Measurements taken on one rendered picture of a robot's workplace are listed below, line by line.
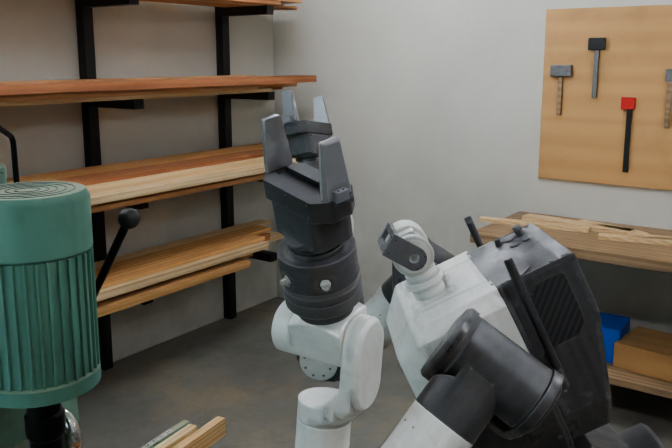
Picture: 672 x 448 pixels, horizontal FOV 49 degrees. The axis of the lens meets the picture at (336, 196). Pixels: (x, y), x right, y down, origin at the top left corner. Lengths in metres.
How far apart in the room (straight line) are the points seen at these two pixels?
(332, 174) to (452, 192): 3.76
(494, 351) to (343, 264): 0.26
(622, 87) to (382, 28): 1.48
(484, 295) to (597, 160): 3.05
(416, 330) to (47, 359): 0.53
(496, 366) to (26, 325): 0.65
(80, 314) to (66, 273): 0.07
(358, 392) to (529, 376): 0.23
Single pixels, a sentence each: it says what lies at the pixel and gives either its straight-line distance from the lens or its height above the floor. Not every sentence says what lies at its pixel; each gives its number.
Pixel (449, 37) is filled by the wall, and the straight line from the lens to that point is 4.42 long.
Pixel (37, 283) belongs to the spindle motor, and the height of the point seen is 1.39.
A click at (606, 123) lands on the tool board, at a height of 1.37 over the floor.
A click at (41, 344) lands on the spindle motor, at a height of 1.30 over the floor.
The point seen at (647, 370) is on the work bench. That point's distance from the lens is 3.80.
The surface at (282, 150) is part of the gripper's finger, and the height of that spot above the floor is 1.60.
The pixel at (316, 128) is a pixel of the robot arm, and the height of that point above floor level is 1.56.
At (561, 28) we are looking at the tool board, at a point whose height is 1.85.
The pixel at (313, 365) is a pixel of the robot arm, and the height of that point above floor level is 1.11.
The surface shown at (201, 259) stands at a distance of 4.14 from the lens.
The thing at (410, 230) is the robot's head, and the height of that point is 1.44.
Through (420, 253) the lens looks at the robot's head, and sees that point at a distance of 1.10.
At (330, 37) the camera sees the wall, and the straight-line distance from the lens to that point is 4.86.
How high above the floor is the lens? 1.70
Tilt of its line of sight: 11 degrees down
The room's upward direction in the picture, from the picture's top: straight up
